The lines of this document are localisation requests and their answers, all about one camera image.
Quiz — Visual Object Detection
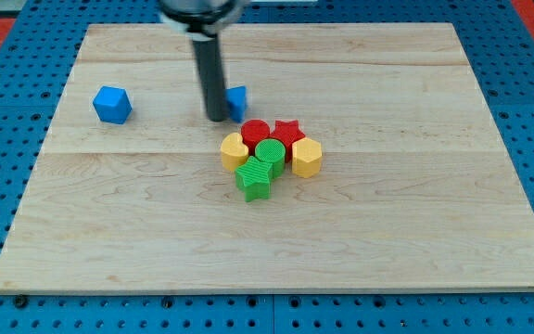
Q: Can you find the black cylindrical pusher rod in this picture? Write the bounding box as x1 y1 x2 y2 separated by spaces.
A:
192 33 228 122

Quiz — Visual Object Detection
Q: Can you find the yellow hexagon block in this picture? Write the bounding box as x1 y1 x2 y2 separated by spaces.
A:
292 137 323 178

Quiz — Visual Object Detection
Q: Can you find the red cylinder block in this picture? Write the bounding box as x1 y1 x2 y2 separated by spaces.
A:
240 119 271 155

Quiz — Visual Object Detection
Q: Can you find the yellow heart block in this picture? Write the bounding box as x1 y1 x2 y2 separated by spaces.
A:
220 133 249 172

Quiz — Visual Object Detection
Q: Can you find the blue cube block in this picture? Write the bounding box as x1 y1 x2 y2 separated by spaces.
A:
93 86 132 124

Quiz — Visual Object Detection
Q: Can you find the red star block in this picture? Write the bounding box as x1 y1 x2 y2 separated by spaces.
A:
269 120 305 162

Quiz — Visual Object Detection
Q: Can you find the green cylinder block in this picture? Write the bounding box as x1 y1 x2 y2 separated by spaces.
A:
255 138 286 179

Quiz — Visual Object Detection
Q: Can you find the green star block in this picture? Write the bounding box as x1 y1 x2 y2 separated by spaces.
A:
235 156 273 202

